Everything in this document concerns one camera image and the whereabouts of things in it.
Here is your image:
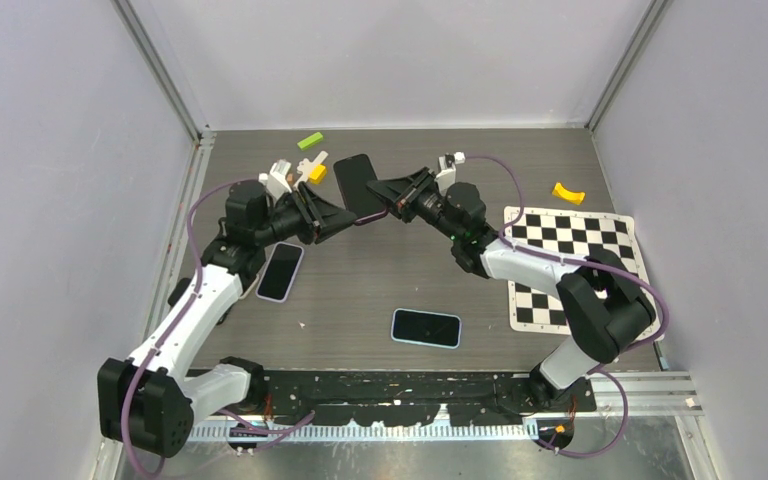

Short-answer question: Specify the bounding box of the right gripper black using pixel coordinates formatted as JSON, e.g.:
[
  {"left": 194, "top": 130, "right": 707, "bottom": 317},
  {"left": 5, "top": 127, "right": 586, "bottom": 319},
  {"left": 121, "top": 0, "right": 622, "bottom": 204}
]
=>
[{"left": 366, "top": 168, "right": 462, "bottom": 243}]

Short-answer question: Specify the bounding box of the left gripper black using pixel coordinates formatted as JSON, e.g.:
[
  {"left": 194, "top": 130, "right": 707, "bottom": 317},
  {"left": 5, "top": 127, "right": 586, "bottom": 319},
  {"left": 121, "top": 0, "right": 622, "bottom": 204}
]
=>
[{"left": 255, "top": 183, "right": 356, "bottom": 248}]

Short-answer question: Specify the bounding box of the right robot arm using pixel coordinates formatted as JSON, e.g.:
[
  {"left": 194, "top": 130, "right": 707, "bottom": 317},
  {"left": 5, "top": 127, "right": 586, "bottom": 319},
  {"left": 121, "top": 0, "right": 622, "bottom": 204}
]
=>
[{"left": 367, "top": 168, "right": 656, "bottom": 411}]

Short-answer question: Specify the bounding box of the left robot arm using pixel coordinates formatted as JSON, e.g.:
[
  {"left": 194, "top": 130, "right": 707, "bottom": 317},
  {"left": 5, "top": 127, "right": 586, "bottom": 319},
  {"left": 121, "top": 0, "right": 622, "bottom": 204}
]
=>
[{"left": 97, "top": 180, "right": 357, "bottom": 458}]

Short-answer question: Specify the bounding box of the black phone near left edge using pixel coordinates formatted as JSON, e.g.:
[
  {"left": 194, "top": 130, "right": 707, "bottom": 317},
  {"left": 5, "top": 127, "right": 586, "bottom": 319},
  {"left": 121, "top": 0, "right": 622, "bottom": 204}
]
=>
[{"left": 167, "top": 277, "right": 192, "bottom": 308}]

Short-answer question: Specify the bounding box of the green lego brick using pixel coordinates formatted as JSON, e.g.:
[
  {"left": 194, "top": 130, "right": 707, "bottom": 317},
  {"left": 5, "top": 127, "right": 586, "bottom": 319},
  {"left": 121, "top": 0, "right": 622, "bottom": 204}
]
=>
[{"left": 296, "top": 132, "right": 324, "bottom": 151}]

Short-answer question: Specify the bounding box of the yellow curved block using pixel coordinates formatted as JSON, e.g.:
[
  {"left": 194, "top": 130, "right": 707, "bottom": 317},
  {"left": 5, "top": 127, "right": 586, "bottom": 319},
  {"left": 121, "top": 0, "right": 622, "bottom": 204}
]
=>
[{"left": 552, "top": 182, "right": 586, "bottom": 205}]

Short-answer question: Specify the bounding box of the checkerboard mat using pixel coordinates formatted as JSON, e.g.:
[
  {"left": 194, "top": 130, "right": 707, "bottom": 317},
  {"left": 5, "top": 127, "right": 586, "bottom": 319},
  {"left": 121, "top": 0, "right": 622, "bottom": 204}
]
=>
[{"left": 503, "top": 206, "right": 649, "bottom": 336}]

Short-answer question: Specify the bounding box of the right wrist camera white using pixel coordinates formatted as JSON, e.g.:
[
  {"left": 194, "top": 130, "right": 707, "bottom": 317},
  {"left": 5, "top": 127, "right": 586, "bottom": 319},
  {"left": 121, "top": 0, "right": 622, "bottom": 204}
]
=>
[{"left": 435, "top": 152, "right": 466, "bottom": 195}]

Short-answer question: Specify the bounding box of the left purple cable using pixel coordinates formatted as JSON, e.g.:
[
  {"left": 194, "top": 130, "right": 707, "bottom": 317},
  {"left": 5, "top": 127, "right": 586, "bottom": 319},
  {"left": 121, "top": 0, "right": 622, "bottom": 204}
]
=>
[{"left": 118, "top": 178, "right": 253, "bottom": 480}]

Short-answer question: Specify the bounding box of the purple cable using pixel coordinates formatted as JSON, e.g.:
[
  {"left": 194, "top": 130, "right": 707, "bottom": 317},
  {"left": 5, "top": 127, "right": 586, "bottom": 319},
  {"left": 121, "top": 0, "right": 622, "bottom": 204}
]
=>
[
  {"left": 118, "top": 178, "right": 253, "bottom": 480},
  {"left": 463, "top": 154, "right": 671, "bottom": 460}
]

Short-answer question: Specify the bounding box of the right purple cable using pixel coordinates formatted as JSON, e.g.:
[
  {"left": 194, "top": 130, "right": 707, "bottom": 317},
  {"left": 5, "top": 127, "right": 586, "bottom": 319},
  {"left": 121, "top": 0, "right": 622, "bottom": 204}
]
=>
[{"left": 463, "top": 154, "right": 671, "bottom": 460}]

